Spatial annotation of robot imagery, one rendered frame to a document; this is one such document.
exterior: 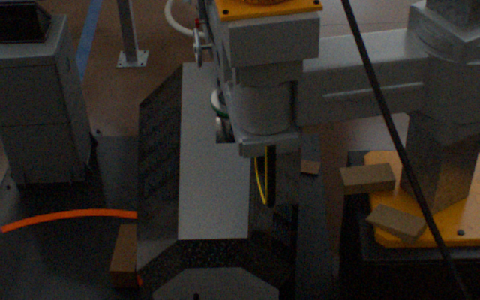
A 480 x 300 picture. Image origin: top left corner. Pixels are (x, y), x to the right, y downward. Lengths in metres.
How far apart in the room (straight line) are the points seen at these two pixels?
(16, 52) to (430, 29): 2.09
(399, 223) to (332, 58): 0.71
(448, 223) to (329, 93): 0.76
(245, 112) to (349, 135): 2.06
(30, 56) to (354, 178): 1.70
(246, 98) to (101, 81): 2.70
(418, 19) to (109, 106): 2.65
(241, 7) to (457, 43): 0.66
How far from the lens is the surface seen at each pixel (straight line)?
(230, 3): 1.93
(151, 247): 2.61
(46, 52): 3.50
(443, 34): 2.18
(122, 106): 4.47
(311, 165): 3.90
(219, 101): 3.00
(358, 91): 2.17
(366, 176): 2.68
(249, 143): 2.19
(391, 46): 2.21
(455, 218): 2.65
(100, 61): 4.93
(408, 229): 2.52
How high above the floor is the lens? 2.65
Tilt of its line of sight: 40 degrees down
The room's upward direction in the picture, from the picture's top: 2 degrees counter-clockwise
